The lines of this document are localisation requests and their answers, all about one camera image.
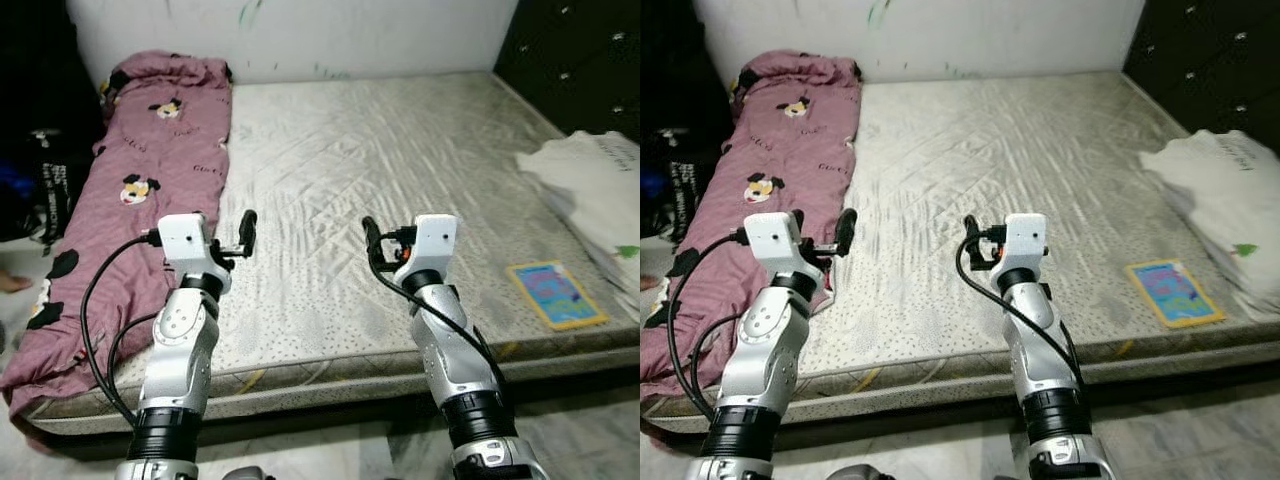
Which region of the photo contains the colourful children's picture book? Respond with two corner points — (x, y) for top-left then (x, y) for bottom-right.
(1123, 260), (1226, 329)
(505, 260), (609, 331)

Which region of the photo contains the cream patterned mattress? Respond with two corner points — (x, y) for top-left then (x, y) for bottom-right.
(645, 72), (1280, 436)
(20, 72), (641, 436)

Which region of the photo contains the purple cartoon print quilt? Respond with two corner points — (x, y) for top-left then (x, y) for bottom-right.
(640, 50), (863, 396)
(0, 50), (236, 416)

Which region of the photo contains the black bag with white print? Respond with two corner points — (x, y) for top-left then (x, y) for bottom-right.
(28, 128), (91, 251)
(650, 128), (701, 246)

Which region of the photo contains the dark bed base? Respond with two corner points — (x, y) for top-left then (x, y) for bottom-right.
(660, 350), (1280, 451)
(40, 355), (641, 461)

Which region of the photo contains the cream pillow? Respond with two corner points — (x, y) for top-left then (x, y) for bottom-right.
(1138, 130), (1280, 321)
(515, 132), (641, 291)

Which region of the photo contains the black tufted headboard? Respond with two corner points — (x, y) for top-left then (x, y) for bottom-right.
(495, 0), (641, 141)
(1120, 0), (1280, 156)

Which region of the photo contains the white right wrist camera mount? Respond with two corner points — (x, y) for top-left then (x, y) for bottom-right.
(398, 214), (459, 283)
(995, 213), (1048, 276)

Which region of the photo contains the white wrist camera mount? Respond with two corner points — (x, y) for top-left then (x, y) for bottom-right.
(743, 212), (826, 291)
(158, 213), (233, 291)
(995, 213), (1048, 276)
(398, 214), (459, 283)

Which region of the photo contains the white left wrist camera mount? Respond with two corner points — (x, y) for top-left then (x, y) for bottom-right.
(743, 212), (826, 291)
(158, 213), (233, 291)

